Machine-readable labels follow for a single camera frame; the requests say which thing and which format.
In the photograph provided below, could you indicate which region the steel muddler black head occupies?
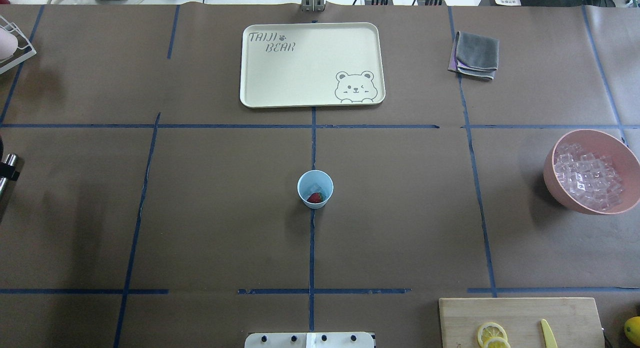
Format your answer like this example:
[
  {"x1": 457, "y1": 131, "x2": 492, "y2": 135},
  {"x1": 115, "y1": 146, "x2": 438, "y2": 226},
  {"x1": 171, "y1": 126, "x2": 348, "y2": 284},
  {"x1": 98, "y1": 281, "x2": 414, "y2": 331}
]
[{"x1": 0, "y1": 154, "x2": 20, "y2": 198}]

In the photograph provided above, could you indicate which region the clear ice cube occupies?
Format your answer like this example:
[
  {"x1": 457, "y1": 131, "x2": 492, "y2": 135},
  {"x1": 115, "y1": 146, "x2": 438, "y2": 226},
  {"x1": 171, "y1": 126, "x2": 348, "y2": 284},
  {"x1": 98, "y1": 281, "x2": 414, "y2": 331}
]
[{"x1": 308, "y1": 184, "x2": 324, "y2": 195}]

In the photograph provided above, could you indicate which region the red strawberry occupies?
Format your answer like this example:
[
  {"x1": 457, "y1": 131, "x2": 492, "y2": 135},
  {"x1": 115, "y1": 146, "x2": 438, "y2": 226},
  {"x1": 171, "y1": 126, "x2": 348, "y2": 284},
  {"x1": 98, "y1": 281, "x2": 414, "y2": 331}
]
[{"x1": 306, "y1": 192, "x2": 326, "y2": 204}]

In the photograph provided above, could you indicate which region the pink cup on rack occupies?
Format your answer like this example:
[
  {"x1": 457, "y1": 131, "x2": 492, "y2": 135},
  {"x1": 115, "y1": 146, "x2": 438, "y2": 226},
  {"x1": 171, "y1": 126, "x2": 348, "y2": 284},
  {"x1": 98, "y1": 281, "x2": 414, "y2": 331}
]
[{"x1": 0, "y1": 27, "x2": 18, "y2": 60}]

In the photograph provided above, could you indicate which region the light blue plastic cup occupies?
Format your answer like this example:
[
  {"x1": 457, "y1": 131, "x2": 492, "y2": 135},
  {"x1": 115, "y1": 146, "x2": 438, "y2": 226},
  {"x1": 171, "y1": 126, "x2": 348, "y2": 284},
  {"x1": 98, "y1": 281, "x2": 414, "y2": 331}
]
[{"x1": 297, "y1": 170, "x2": 334, "y2": 209}]

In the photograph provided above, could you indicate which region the pile of ice cubes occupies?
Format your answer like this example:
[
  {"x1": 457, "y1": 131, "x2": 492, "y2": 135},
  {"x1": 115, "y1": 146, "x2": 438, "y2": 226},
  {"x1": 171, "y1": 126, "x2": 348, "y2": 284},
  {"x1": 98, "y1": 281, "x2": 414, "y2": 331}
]
[{"x1": 553, "y1": 143, "x2": 624, "y2": 212}]

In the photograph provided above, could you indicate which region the cream bear serving tray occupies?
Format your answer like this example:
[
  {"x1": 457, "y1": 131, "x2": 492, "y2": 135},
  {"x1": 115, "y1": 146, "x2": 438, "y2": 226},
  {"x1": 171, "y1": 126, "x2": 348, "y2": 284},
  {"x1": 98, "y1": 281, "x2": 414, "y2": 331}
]
[{"x1": 239, "y1": 22, "x2": 386, "y2": 108}]

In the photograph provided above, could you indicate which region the grey folded cloth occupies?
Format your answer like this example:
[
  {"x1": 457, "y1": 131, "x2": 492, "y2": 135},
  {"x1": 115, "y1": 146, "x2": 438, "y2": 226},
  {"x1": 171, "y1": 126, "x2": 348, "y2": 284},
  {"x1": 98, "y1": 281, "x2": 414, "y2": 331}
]
[{"x1": 455, "y1": 31, "x2": 500, "y2": 80}]

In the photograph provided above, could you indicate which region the lemon slices row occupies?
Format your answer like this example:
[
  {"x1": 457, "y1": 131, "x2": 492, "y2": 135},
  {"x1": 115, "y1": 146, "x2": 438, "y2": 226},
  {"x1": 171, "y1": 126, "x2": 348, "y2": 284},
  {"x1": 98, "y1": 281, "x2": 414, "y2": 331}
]
[{"x1": 477, "y1": 322, "x2": 511, "y2": 348}]

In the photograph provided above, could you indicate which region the yellow plastic knife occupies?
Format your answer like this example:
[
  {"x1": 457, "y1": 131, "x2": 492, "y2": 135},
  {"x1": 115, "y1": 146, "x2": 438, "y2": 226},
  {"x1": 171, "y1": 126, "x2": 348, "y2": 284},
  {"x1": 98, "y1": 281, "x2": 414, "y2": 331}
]
[{"x1": 540, "y1": 319, "x2": 558, "y2": 348}]

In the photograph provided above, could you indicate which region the wooden cutting board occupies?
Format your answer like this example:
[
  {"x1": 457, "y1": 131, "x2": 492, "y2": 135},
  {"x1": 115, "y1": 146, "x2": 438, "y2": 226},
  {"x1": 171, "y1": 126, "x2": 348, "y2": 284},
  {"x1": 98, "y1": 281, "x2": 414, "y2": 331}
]
[{"x1": 438, "y1": 297, "x2": 605, "y2": 348}]

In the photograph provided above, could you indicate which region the pink bowl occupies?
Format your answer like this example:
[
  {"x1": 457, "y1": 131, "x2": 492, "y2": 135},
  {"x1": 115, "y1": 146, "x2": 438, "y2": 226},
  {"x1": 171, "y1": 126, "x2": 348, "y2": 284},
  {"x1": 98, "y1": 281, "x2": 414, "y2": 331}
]
[{"x1": 542, "y1": 129, "x2": 640, "y2": 215}]

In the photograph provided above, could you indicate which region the yellow lemon bottom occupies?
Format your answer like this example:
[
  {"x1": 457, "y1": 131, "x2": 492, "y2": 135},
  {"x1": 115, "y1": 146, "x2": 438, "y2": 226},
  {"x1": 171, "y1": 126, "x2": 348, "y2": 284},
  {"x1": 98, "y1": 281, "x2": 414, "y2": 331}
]
[{"x1": 623, "y1": 316, "x2": 640, "y2": 347}]

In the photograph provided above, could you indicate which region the white wire cup rack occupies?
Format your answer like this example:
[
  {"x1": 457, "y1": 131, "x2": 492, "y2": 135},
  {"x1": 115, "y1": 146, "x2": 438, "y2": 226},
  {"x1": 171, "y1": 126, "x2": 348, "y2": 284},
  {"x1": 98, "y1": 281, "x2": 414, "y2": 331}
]
[{"x1": 0, "y1": 16, "x2": 37, "y2": 74}]

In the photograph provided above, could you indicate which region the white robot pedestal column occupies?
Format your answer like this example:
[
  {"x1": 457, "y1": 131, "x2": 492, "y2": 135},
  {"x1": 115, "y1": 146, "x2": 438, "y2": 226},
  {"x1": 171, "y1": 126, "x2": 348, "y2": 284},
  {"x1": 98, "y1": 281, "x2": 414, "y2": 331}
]
[{"x1": 244, "y1": 332, "x2": 377, "y2": 348}]

